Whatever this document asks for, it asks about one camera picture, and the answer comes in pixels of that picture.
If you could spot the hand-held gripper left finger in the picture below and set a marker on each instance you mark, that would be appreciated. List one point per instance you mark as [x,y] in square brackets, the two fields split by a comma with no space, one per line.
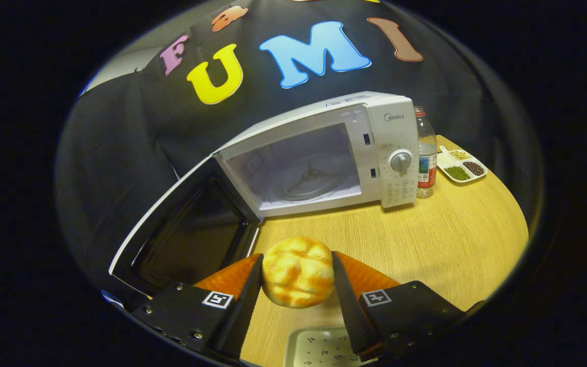
[245,316]

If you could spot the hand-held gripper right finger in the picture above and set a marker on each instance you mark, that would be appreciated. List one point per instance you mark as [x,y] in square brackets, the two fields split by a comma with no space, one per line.
[349,311]

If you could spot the golden bread bun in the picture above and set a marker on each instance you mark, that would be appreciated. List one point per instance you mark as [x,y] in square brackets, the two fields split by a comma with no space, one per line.
[298,272]

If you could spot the white microwave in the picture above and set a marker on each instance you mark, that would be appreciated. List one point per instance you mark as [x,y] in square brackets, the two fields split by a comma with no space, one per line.
[398,137]

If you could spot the pale speckled tray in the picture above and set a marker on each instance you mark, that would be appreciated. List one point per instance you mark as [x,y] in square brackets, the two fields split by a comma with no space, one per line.
[319,346]

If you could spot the clear bottle with red label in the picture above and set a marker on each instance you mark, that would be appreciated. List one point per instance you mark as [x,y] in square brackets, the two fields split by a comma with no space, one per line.
[426,168]

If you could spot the white divided dish of beans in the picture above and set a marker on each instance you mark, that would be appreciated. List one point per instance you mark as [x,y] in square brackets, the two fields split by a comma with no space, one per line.
[459,171]

